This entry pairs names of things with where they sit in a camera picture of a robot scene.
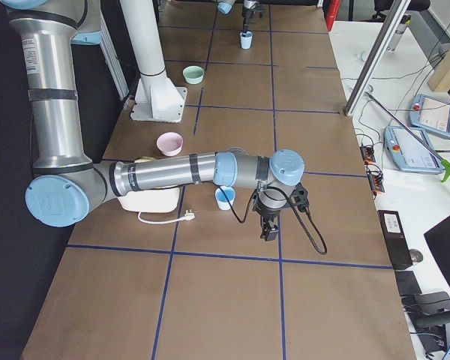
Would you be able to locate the white toaster appliance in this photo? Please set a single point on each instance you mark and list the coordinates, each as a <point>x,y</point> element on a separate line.
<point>151,201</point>

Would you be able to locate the pink bowl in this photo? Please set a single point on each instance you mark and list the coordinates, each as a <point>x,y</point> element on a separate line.
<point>170,143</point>

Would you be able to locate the white camera mast with base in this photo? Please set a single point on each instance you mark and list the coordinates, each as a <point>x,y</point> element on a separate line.
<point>157,99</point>

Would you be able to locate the aluminium frame post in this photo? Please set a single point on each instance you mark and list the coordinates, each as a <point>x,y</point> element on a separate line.
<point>387,40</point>

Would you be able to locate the far teach pendant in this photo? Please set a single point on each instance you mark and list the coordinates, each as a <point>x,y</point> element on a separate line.
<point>431,114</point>

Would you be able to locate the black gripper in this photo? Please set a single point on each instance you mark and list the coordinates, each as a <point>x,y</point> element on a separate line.
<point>247,16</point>
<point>267,212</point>

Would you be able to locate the teach pendant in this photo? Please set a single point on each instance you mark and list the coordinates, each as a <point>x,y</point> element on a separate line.
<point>408,154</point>
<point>431,114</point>

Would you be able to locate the near teach pendant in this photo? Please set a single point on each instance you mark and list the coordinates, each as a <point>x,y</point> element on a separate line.
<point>408,154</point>

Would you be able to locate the mint green bowl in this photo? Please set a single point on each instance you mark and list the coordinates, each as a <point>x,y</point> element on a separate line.
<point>193,74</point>

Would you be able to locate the black box with label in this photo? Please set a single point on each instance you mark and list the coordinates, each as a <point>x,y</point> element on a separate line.
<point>395,241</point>

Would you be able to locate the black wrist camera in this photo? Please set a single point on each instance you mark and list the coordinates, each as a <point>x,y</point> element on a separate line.
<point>299,198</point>

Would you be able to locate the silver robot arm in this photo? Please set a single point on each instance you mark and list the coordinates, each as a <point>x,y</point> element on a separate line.
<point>225,6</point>
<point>67,185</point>

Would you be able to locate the green handled air blow gun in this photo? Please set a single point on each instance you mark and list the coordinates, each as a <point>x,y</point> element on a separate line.
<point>441,159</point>

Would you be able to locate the pale blue cup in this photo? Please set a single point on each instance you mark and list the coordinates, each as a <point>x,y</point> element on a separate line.
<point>246,39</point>

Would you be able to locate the blue cup near arm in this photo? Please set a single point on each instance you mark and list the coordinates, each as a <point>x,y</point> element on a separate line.
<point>225,197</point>

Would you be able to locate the bread slice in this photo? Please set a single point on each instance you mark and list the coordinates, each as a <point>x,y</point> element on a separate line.
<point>144,159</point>

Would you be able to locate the orange black connector strip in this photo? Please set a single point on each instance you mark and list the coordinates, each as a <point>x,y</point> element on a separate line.
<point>373,171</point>

